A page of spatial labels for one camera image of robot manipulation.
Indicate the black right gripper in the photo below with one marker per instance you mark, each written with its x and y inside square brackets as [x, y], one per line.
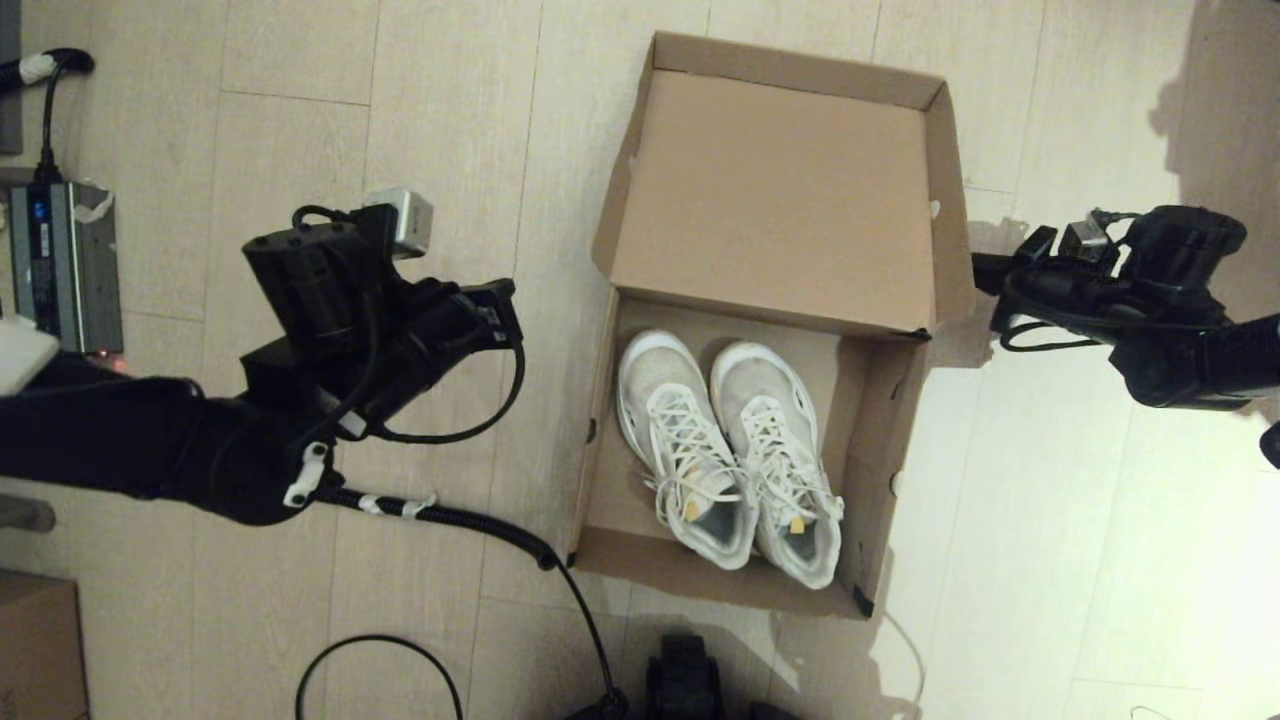
[1050, 290]

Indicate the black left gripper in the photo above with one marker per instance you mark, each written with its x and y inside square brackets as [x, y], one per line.
[450, 340]

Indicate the white mesh lace-up sneaker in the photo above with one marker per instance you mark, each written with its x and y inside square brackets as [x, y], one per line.
[755, 385]
[660, 380]

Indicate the brown cardboard shoe box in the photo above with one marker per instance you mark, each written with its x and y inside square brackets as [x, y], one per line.
[780, 190]

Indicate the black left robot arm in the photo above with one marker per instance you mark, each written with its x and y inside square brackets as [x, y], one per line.
[150, 440]

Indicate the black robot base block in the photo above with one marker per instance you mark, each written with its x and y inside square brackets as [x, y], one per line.
[683, 680]

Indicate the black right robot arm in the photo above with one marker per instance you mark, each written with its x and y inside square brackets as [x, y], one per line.
[1190, 350]

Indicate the grey power supply unit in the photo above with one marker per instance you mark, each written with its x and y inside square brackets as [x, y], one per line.
[70, 270]

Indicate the dark grey panel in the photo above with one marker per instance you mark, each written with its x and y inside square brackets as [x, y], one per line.
[8, 80]

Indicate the plain brown cardboard carton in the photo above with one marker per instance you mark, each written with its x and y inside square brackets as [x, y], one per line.
[40, 650]

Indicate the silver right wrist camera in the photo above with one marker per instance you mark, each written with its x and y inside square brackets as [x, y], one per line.
[1090, 240]

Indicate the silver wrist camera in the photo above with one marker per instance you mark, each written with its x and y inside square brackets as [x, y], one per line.
[405, 220]
[1090, 240]

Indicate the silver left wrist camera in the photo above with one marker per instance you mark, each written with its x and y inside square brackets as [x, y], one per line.
[405, 220]

